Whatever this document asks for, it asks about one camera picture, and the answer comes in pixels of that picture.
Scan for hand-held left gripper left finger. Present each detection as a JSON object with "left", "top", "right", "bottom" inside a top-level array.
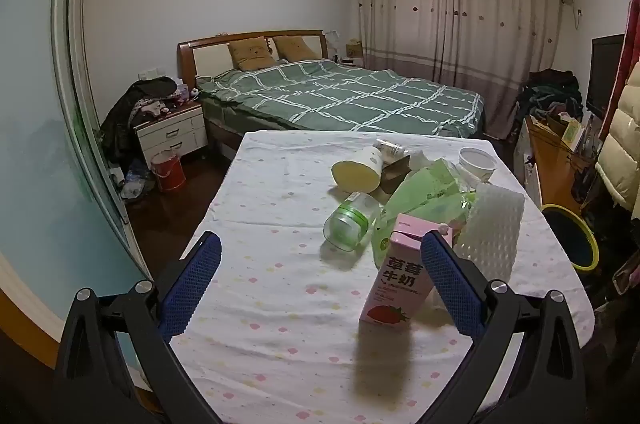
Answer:
[{"left": 52, "top": 231, "right": 223, "bottom": 424}]

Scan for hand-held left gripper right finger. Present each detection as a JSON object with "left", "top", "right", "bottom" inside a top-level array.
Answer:
[{"left": 417, "top": 230, "right": 588, "bottom": 424}]

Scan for pink milk carton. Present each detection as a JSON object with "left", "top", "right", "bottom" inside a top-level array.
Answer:
[{"left": 359, "top": 213, "right": 453, "bottom": 334}]

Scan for green plastic bag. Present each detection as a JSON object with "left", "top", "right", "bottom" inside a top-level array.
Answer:
[{"left": 371, "top": 158, "right": 476, "bottom": 269}]

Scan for clear bottle with green label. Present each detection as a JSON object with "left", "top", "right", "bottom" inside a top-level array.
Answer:
[{"left": 322, "top": 191, "right": 383, "bottom": 252}]

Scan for small brown cardboard box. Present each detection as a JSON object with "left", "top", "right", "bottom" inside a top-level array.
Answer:
[{"left": 377, "top": 156, "right": 413, "bottom": 195}]

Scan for white paper cup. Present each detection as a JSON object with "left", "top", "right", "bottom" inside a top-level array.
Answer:
[{"left": 457, "top": 147, "right": 497, "bottom": 183}]

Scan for black bin with yellow rim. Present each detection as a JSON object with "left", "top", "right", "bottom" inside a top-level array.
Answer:
[{"left": 541, "top": 204, "right": 600, "bottom": 273}]

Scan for white cylindrical tub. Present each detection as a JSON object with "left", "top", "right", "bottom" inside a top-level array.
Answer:
[{"left": 331, "top": 145, "right": 385, "bottom": 195}]

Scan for white spotted tablecloth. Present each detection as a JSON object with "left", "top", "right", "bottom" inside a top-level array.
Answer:
[{"left": 167, "top": 130, "right": 596, "bottom": 424}]

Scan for red bucket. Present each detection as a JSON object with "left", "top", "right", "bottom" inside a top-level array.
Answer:
[{"left": 150, "top": 151, "right": 187, "bottom": 192}]

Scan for crumpled plastic bag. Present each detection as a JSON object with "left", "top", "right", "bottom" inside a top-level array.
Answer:
[{"left": 117, "top": 164, "right": 156, "bottom": 199}]

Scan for wooden cabinet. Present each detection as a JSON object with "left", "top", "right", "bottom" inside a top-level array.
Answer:
[{"left": 515, "top": 114, "right": 601, "bottom": 215}]

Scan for white nightstand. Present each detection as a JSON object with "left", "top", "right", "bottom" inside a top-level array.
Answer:
[{"left": 134, "top": 100, "right": 208, "bottom": 163}]

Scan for heap of dark clothes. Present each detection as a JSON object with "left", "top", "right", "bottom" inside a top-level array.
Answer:
[{"left": 97, "top": 76, "right": 201, "bottom": 165}]

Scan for pile of clothes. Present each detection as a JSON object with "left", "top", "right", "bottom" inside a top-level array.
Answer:
[{"left": 517, "top": 68, "right": 583, "bottom": 125}]

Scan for sliding wardrobe door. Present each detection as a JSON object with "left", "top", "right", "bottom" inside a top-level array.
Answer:
[{"left": 0, "top": 0, "right": 153, "bottom": 370}]

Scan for green checked duvet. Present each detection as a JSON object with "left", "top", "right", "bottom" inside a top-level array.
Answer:
[{"left": 196, "top": 60, "right": 485, "bottom": 139}]

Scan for wooden bed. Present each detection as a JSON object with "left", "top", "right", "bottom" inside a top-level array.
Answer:
[{"left": 176, "top": 30, "right": 487, "bottom": 155}]

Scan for brown pillow with face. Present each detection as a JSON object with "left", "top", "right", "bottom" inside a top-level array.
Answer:
[{"left": 227, "top": 36, "right": 278, "bottom": 72}]

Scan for pink and white curtain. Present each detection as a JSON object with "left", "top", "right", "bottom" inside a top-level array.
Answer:
[{"left": 350, "top": 0, "right": 568, "bottom": 139}]

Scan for black television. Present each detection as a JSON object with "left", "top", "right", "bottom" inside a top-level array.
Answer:
[{"left": 586, "top": 34, "right": 626, "bottom": 119}]

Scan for plain brown pillow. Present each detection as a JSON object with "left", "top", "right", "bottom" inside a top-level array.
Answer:
[{"left": 271, "top": 36, "right": 321, "bottom": 61}]

